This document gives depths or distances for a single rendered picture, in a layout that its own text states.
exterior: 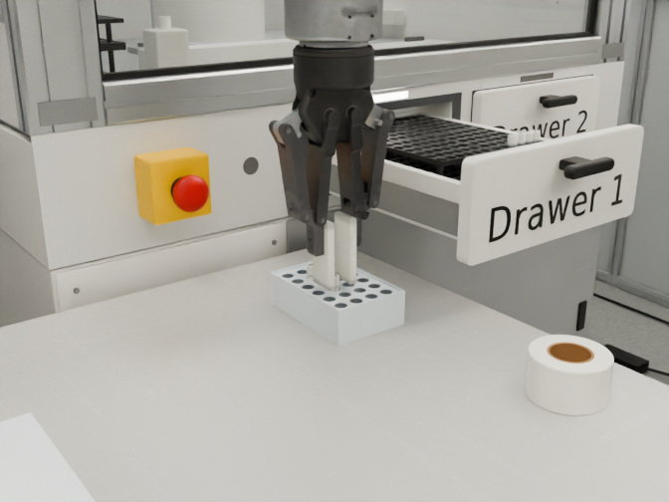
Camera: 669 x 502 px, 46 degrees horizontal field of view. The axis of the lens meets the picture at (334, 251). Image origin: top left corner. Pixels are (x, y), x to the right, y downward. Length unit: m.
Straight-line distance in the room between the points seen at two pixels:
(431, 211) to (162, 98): 0.32
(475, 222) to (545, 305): 0.70
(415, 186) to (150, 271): 0.32
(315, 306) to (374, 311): 0.06
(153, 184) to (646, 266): 2.30
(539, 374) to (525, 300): 0.76
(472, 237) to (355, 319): 0.14
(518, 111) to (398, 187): 0.41
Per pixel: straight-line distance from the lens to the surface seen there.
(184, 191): 0.85
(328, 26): 0.70
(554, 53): 1.34
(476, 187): 0.79
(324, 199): 0.76
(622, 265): 3.02
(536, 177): 0.86
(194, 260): 0.97
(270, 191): 1.00
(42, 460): 0.55
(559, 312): 1.53
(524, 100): 1.27
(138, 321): 0.85
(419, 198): 0.87
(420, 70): 1.13
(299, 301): 0.81
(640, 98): 2.86
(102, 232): 0.91
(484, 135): 1.04
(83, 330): 0.84
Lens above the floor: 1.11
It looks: 20 degrees down
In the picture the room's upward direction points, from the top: straight up
